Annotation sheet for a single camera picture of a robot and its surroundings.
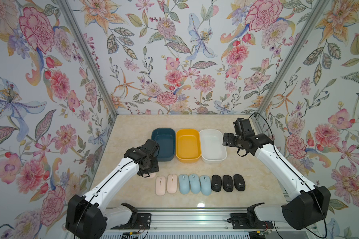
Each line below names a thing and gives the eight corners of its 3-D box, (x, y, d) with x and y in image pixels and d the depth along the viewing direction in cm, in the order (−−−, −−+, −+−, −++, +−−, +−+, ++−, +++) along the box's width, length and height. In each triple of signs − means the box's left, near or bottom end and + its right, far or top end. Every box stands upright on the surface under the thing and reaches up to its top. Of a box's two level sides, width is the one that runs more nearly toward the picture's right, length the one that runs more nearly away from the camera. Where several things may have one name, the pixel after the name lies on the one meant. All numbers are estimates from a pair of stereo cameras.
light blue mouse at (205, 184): (200, 195, 84) (201, 193, 82) (199, 177, 91) (200, 175, 88) (211, 195, 84) (212, 193, 82) (209, 177, 91) (210, 175, 88)
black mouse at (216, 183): (212, 191, 85) (213, 190, 83) (210, 176, 91) (210, 175, 89) (222, 191, 85) (223, 190, 83) (219, 176, 91) (220, 175, 89)
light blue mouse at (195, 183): (189, 193, 85) (190, 192, 82) (189, 175, 91) (189, 173, 89) (200, 193, 85) (201, 192, 82) (199, 175, 92) (199, 173, 89)
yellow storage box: (175, 163, 97) (175, 158, 92) (176, 134, 112) (175, 129, 107) (201, 163, 97) (202, 158, 92) (198, 134, 112) (199, 129, 107)
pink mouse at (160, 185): (154, 195, 84) (154, 194, 82) (156, 177, 90) (156, 176, 89) (165, 195, 84) (165, 194, 82) (166, 177, 90) (166, 176, 89)
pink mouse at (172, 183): (166, 193, 85) (166, 192, 83) (167, 175, 91) (167, 174, 89) (177, 193, 85) (177, 192, 83) (177, 175, 91) (177, 174, 89)
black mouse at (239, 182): (235, 191, 85) (236, 189, 83) (231, 175, 91) (233, 174, 89) (245, 191, 85) (247, 189, 83) (241, 175, 91) (242, 174, 89)
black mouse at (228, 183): (223, 191, 85) (225, 190, 83) (221, 177, 91) (222, 175, 88) (233, 191, 85) (235, 190, 83) (230, 177, 91) (231, 175, 88)
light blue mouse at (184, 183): (178, 194, 84) (178, 192, 82) (178, 176, 91) (178, 174, 89) (189, 194, 84) (190, 192, 82) (189, 176, 91) (189, 174, 89)
